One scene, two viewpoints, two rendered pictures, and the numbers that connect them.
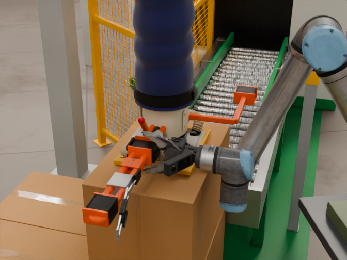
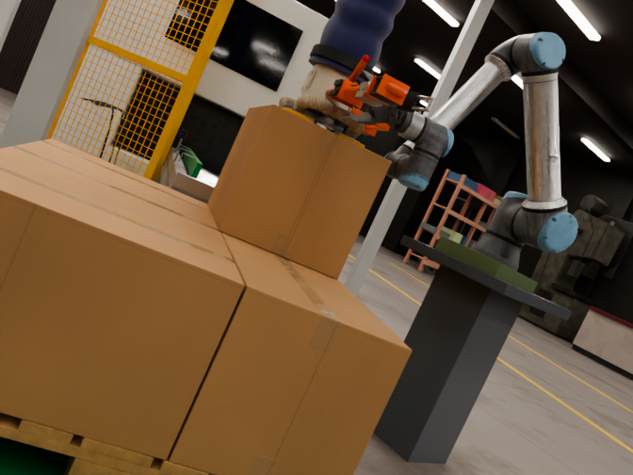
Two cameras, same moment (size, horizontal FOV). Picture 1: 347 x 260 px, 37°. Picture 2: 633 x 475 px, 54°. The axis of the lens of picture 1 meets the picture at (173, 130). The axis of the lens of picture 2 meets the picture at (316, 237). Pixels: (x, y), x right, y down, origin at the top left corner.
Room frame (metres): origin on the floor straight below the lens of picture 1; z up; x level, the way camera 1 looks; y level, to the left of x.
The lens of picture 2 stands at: (-0.13, 1.07, 0.78)
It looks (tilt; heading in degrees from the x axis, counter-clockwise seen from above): 4 degrees down; 327
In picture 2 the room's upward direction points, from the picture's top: 25 degrees clockwise
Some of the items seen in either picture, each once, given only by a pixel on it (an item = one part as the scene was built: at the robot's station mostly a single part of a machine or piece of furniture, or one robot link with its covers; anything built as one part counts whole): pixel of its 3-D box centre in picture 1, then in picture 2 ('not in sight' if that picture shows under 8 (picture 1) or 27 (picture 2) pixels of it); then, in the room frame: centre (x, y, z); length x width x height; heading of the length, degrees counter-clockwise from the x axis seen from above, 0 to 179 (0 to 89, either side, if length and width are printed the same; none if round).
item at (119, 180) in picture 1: (120, 185); (371, 94); (1.31, 0.16, 1.07); 0.07 x 0.07 x 0.04; 74
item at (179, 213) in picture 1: (163, 194); (288, 185); (1.74, 0.04, 0.74); 0.60 x 0.40 x 0.40; 163
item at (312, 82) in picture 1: (302, 155); not in sight; (2.49, -0.71, 0.50); 0.07 x 0.07 x 1.00; 73
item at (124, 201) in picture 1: (129, 201); (399, 101); (1.22, 0.12, 1.07); 0.31 x 0.03 x 0.05; 177
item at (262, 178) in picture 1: (282, 108); not in sight; (3.11, -0.71, 0.50); 2.31 x 0.05 x 0.19; 163
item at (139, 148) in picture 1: (143, 149); (348, 93); (1.52, 0.10, 1.08); 0.10 x 0.08 x 0.06; 74
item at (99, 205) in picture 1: (100, 209); (387, 90); (1.19, 0.20, 1.07); 0.08 x 0.07 x 0.05; 164
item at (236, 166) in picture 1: (234, 163); (431, 137); (1.44, -0.20, 1.07); 0.12 x 0.09 x 0.10; 74
